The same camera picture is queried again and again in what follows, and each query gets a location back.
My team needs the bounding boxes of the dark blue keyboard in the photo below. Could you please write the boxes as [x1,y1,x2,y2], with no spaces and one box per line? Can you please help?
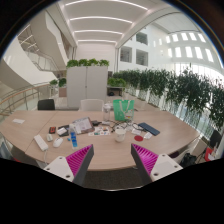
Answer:
[137,122,161,137]

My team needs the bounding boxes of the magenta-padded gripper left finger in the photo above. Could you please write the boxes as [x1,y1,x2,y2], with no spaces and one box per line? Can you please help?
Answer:
[43,143,95,187]

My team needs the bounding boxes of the colourful sticker sheet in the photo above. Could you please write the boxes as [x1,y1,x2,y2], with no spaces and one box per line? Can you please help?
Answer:
[87,129,111,137]

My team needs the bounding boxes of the white chair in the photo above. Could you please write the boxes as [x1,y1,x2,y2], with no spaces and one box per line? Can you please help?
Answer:
[79,98,105,112]

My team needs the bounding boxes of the white cabinet with plants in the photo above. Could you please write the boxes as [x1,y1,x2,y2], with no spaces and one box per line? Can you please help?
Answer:
[65,58,110,109]

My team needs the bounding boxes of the green tote bag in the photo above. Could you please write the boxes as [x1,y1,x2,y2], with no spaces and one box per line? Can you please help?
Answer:
[112,98,136,122]

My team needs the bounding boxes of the small white box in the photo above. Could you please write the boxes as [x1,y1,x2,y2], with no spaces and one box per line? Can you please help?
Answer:
[56,127,69,136]

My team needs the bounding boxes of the black cable bundle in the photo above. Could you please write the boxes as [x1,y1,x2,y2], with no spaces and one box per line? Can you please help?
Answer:
[109,120,143,133]

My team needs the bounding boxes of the clear blue-label water bottle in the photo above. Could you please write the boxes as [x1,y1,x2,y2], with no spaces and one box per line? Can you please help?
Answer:
[68,123,79,149]

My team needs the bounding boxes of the glass railing with wooden handrail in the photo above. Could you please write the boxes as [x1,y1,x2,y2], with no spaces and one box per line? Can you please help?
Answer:
[0,83,51,118]

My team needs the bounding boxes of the white booklet on brown pad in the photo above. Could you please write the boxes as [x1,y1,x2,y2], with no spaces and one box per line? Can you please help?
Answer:
[70,116,95,135]

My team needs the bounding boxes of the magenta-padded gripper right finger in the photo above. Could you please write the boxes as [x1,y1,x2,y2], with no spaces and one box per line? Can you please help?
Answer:
[130,143,184,186]

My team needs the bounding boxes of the row of green hedge plants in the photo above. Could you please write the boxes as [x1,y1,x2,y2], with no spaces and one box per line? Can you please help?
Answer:
[112,68,224,134]

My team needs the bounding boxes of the translucent tumbler with straw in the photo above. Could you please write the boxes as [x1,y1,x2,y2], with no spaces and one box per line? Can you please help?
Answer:
[102,102,112,123]

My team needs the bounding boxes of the planter with light green plants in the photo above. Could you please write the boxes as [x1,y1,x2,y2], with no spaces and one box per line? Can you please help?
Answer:
[107,77,127,89]

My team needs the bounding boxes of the white power strip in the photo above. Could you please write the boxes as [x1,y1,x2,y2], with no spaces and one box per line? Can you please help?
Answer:
[33,133,50,152]

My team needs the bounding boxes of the black chair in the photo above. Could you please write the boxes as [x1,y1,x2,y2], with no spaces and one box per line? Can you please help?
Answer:
[37,98,56,111]

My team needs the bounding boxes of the white paper cup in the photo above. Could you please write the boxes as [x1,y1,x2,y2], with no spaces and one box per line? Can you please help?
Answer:
[114,128,127,144]

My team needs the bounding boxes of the planter with dark green plants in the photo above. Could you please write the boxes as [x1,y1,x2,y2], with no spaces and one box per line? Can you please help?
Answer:
[49,77,68,98]

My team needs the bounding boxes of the black flat phone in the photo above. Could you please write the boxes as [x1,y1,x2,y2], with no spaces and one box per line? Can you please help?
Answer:
[57,124,71,138]

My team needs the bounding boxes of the ceiling strip lights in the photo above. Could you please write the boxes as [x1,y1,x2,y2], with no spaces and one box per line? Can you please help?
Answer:
[63,0,149,45]

